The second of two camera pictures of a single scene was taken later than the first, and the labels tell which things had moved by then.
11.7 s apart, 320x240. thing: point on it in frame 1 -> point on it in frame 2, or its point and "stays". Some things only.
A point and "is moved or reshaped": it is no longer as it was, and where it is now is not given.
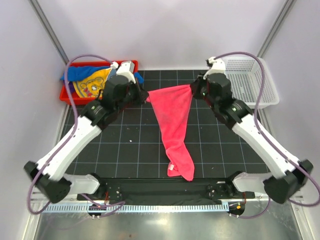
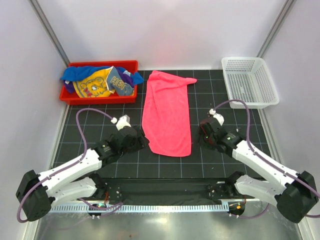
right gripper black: (196, 85) -> (200, 138)
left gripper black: (142, 95) -> (141, 141)
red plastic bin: (75, 99) stays
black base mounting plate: (200, 189) stays
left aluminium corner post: (48, 29) stays
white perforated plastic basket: (245, 74) stays
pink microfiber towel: (171, 107) is moved or reshaped
